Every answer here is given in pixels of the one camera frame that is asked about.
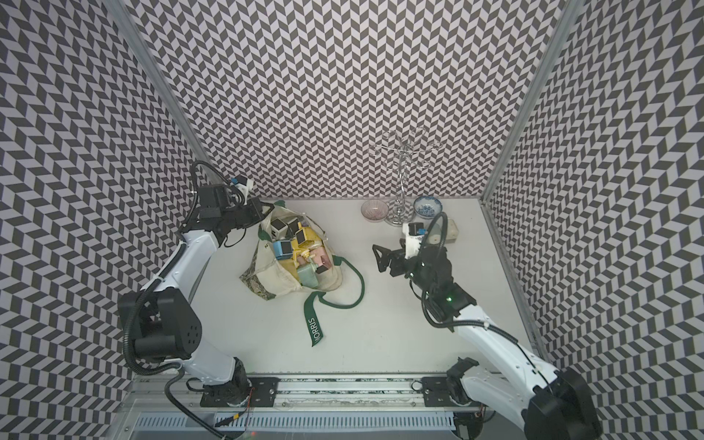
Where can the pink pencil sharpener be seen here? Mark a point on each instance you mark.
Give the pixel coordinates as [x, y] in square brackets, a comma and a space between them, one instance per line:
[320, 259]

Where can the blue pencil sharpener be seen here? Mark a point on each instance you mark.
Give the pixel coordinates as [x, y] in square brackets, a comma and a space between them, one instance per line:
[282, 249]

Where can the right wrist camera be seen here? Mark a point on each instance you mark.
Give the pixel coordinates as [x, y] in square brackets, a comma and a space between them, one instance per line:
[414, 234]

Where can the pink ceramic bowl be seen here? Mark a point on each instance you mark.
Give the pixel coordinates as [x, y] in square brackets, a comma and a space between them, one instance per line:
[374, 210]

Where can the cream pencil sharpener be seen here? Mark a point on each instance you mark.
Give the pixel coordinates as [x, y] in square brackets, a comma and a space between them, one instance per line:
[452, 231]

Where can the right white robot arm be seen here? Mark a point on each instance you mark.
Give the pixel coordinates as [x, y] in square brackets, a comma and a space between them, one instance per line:
[495, 352]

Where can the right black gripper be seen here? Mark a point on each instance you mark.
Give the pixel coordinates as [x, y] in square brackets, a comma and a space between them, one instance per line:
[397, 255]

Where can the blue white ceramic bowl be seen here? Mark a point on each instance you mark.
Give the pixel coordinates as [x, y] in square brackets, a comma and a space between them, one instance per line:
[427, 207]

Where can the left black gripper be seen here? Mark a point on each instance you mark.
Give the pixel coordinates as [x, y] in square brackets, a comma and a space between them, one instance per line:
[258, 214]

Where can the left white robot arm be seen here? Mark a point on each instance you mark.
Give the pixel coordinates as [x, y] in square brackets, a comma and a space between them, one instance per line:
[161, 330]

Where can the yellow pencil sharpener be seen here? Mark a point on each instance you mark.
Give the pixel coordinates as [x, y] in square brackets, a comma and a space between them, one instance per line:
[304, 239]

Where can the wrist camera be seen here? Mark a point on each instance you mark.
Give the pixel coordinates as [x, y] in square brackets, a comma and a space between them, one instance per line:
[215, 199]
[414, 234]

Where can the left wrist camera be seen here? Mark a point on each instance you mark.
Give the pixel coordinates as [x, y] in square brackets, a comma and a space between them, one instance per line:
[215, 199]

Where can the cream tote bag green handles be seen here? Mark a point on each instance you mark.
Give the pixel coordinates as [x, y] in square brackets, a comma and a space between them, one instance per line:
[270, 279]

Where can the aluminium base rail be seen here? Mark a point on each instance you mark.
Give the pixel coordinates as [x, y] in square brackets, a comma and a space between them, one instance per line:
[171, 407]

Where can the clear glass mug tree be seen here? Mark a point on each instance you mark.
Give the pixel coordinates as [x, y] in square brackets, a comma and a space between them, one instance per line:
[407, 151]

